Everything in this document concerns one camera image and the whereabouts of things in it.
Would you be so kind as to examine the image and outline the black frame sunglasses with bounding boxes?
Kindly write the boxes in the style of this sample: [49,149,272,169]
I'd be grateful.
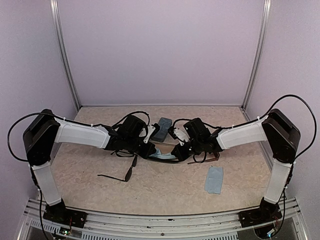
[97,150,138,183]

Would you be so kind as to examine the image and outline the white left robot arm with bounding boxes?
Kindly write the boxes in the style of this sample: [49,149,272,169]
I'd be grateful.
[23,109,160,223]

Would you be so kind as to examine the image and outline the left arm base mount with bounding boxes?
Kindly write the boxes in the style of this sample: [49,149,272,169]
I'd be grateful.
[43,200,88,229]

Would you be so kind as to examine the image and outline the light blue cleaning cloth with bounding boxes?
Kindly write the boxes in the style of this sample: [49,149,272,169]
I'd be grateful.
[148,148,177,160]

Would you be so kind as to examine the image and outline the right metal corner post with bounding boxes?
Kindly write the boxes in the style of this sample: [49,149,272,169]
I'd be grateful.
[241,0,272,111]

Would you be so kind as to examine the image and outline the black glasses case beige lining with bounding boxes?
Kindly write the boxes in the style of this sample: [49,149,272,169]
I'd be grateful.
[148,142,179,164]

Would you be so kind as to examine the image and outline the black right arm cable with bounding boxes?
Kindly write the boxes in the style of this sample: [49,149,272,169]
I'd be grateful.
[172,93,315,161]

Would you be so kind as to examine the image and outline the metal corner post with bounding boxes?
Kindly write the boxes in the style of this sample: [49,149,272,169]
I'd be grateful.
[50,0,82,112]
[241,0,272,111]

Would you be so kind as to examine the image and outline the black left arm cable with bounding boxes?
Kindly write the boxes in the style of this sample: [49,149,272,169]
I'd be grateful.
[6,110,151,163]

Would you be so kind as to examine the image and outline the left metal corner post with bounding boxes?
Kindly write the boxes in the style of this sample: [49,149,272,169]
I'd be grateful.
[50,0,82,112]

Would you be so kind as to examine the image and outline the blue-grey hard glasses case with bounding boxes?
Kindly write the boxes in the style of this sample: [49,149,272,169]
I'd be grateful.
[151,117,173,143]

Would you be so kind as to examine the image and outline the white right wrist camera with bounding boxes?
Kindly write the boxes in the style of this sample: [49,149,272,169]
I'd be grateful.
[168,126,190,146]

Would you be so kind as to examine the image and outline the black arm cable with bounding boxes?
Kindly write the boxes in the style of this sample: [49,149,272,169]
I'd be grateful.
[6,110,151,163]
[172,93,315,161]

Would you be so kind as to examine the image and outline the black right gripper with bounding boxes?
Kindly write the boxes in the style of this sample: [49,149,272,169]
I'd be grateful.
[171,137,204,161]

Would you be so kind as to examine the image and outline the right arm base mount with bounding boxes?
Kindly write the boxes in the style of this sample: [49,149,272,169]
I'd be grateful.
[238,197,283,228]

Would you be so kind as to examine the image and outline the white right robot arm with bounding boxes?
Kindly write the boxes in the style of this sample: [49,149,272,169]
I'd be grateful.
[168,109,301,222]

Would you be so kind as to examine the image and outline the folded blue cloth pouch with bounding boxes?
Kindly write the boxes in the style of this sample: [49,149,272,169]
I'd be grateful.
[204,166,224,195]

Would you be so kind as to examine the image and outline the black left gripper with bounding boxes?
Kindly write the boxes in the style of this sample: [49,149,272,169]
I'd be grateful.
[124,135,157,159]

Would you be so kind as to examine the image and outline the brown tinted sunglasses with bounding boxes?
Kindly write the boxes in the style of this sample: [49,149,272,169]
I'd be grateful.
[187,152,220,165]

